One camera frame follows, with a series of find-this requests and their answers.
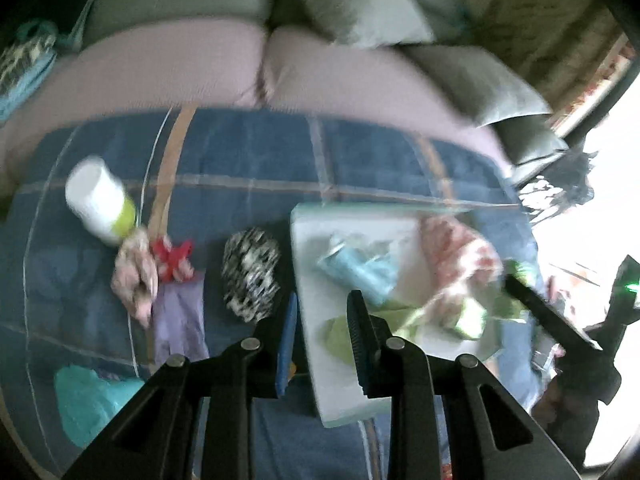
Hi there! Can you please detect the light green cloth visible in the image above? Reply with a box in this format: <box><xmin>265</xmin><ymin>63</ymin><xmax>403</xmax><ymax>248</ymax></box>
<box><xmin>319</xmin><ymin>299</ymin><xmax>426</xmax><ymax>366</ymax></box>

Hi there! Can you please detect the blue face mask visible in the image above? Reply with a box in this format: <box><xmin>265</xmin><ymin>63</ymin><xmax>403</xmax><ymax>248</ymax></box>
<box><xmin>317</xmin><ymin>236</ymin><xmax>399</xmax><ymax>308</ymax></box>

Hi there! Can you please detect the green tissue pack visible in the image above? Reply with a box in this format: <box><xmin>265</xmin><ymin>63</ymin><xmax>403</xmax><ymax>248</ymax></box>
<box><xmin>439</xmin><ymin>278</ymin><xmax>528</xmax><ymax>340</ymax></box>

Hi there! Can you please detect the leopard print scrunchie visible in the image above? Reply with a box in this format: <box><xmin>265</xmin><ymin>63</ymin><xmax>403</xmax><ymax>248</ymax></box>
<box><xmin>221</xmin><ymin>228</ymin><xmax>281</xmax><ymax>324</ymax></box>

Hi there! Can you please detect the pink white fuzzy cloth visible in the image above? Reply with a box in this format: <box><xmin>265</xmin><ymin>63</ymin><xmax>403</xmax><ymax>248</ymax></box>
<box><xmin>404</xmin><ymin>216</ymin><xmax>503</xmax><ymax>332</ymax></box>

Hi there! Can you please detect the pink cream fabric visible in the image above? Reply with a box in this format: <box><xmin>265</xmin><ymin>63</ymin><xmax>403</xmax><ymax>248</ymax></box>
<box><xmin>111</xmin><ymin>228</ymin><xmax>160</xmax><ymax>330</ymax></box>

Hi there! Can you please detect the teal rimmed white tray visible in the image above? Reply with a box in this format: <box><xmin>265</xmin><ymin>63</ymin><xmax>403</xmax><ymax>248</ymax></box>
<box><xmin>291</xmin><ymin>204</ymin><xmax>500</xmax><ymax>428</ymax></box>

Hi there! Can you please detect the blue plaid tablecloth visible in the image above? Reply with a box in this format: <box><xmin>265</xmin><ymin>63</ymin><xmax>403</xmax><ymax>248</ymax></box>
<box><xmin>1</xmin><ymin>105</ymin><xmax>541</xmax><ymax>479</ymax></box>

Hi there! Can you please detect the teal plastic toy box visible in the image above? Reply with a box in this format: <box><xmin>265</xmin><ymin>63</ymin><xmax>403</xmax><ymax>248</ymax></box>
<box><xmin>54</xmin><ymin>365</ymin><xmax>144</xmax><ymax>448</ymax></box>

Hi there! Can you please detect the white medicine bottle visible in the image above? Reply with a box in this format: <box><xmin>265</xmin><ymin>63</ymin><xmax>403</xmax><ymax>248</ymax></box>
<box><xmin>65</xmin><ymin>156</ymin><xmax>137</xmax><ymax>246</ymax></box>

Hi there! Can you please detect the grey throw pillow small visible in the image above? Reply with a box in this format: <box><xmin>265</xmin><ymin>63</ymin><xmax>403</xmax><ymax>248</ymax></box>
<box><xmin>404</xmin><ymin>46</ymin><xmax>551</xmax><ymax>127</ymax></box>

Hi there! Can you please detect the pink sofa seat cover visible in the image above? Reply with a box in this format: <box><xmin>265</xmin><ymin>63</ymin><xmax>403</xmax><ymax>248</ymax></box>
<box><xmin>1</xmin><ymin>18</ymin><xmax>512</xmax><ymax>196</ymax></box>

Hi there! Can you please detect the patterned curtain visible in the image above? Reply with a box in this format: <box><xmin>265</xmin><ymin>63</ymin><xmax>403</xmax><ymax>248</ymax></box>
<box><xmin>476</xmin><ymin>0</ymin><xmax>623</xmax><ymax>113</ymax></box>

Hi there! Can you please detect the grey throw pillow large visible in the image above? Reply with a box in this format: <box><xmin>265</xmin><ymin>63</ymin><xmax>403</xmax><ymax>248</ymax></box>
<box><xmin>299</xmin><ymin>0</ymin><xmax>435</xmax><ymax>49</ymax></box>

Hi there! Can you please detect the blue patterned cushion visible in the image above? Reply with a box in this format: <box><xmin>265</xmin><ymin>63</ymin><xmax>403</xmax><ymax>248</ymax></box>
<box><xmin>0</xmin><ymin>20</ymin><xmax>58</xmax><ymax>124</ymax></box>

